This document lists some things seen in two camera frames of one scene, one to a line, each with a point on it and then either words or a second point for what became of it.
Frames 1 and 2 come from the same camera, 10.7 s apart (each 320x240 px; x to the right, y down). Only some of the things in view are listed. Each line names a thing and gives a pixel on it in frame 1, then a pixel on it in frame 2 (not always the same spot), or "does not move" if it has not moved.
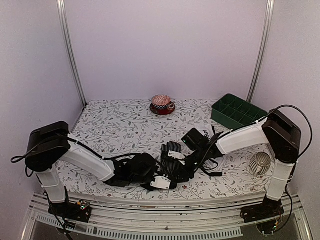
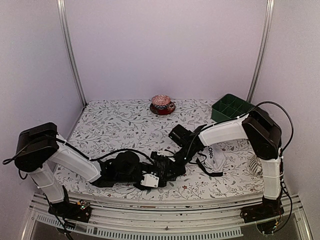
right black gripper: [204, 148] → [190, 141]
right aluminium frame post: [270, 4] does not move
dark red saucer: [169, 109] does not move
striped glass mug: [260, 163] does not move
